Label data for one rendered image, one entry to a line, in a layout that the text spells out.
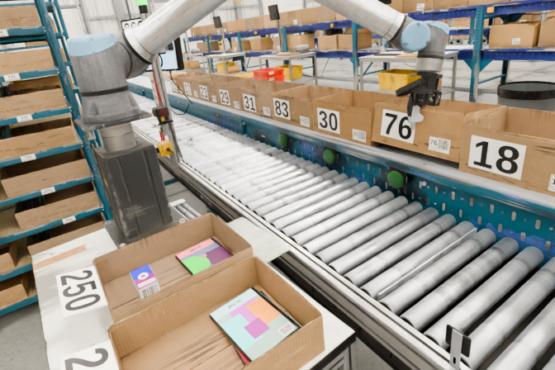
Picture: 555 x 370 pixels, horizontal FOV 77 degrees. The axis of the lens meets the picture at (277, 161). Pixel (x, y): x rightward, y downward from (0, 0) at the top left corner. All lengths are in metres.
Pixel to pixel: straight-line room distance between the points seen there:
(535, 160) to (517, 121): 0.34
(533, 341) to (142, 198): 1.18
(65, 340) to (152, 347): 0.24
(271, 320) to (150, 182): 0.70
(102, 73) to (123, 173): 0.33
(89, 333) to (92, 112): 0.66
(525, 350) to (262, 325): 0.55
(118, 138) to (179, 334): 0.69
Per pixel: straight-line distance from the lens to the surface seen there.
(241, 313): 0.93
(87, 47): 1.28
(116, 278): 1.23
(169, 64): 2.12
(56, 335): 1.15
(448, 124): 1.36
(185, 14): 1.36
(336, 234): 1.23
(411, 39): 1.21
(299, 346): 0.81
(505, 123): 1.58
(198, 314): 0.99
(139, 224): 1.40
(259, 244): 1.20
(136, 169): 1.33
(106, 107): 1.27
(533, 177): 1.27
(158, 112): 1.94
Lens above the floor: 1.42
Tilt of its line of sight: 21 degrees down
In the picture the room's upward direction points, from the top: 7 degrees counter-clockwise
